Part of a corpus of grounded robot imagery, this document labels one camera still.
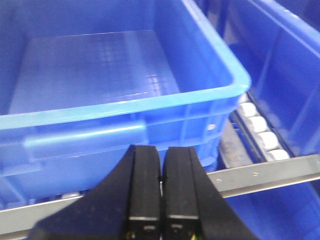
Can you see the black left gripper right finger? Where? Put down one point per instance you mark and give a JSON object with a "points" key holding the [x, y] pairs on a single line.
{"points": [[193, 208]]}

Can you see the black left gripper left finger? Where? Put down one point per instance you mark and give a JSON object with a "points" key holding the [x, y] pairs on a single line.
{"points": [[125, 205]]}

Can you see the white roller track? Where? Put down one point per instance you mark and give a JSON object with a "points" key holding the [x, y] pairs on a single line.
{"points": [[264, 140]]}

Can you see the lower right blue crate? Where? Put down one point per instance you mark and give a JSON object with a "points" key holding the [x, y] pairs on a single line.
{"points": [[285, 213]]}

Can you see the middle blue plastic crate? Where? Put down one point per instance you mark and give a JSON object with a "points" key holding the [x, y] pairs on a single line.
{"points": [[81, 80]]}

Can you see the blue plastic crate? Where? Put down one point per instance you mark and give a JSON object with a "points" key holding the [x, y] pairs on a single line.
{"points": [[81, 80], [278, 43]]}

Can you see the right blue plastic crate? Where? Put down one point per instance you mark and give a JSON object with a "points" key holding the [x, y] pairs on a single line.
{"points": [[278, 43]]}

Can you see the stainless steel shelf rail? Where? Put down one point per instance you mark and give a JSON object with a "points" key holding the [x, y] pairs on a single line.
{"points": [[15, 223]]}

